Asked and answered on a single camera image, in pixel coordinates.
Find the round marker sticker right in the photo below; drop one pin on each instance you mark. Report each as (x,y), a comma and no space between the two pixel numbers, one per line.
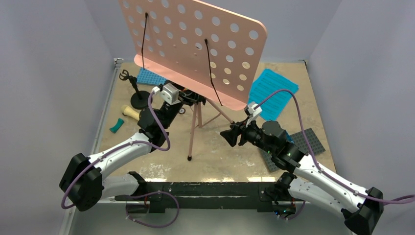
(182,111)

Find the grey brick baseplate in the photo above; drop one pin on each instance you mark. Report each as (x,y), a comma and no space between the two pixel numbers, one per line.
(299,140)

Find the beige toy microphone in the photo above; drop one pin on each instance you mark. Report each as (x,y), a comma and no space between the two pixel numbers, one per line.
(129,112)

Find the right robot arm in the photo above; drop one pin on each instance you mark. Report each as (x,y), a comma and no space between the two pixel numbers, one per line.
(309,181)

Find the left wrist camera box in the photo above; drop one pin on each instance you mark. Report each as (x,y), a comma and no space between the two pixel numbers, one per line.
(168,92)

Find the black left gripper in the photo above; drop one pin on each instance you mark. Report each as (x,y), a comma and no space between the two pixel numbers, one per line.
(187,97)

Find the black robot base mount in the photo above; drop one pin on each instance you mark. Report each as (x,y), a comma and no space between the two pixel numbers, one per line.
(258,196)

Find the aluminium frame rail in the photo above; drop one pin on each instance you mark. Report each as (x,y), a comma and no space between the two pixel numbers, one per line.
(69,213)

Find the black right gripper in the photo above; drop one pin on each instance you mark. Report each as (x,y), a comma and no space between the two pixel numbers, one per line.
(231,135)

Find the teal curved block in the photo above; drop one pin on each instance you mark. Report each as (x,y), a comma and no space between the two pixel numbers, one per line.
(117,126)

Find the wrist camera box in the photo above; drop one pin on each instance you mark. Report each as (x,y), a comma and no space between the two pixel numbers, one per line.
(168,92)
(253,111)

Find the pink music stand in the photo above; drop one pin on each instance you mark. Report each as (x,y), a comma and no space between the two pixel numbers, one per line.
(203,48)

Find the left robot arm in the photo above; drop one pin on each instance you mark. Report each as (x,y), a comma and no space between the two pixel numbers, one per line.
(87,178)

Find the light blue brick baseplate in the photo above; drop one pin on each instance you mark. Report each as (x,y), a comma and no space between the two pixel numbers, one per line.
(146,77)

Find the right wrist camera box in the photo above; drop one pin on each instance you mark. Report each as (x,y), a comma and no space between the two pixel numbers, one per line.
(253,111)

